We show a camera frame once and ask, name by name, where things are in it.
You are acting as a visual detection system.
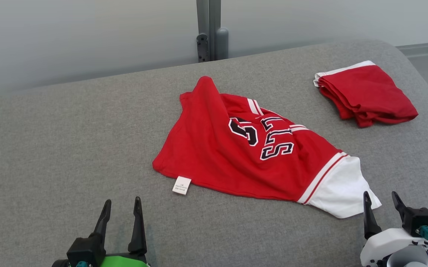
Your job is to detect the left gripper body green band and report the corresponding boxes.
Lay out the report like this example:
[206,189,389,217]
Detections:
[99,252,151,267]

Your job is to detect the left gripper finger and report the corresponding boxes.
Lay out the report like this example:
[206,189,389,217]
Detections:
[127,197,148,256]
[89,199,112,241]

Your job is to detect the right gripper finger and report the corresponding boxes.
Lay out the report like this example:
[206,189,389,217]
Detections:
[362,191,382,240]
[391,191,409,226]

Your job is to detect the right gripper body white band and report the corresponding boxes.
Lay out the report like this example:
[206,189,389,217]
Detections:
[360,227,428,267]

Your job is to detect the red basketball jersey white sleeves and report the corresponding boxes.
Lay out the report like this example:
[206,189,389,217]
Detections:
[152,76,382,219]

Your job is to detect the red shorts white stripe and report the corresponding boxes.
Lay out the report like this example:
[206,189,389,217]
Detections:
[313,60,419,128]

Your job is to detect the grey aluminium floor rail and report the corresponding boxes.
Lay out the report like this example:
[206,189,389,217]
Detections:
[396,42,428,58]

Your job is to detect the grey metal post with hinge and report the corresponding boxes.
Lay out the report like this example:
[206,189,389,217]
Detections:
[196,0,229,63]

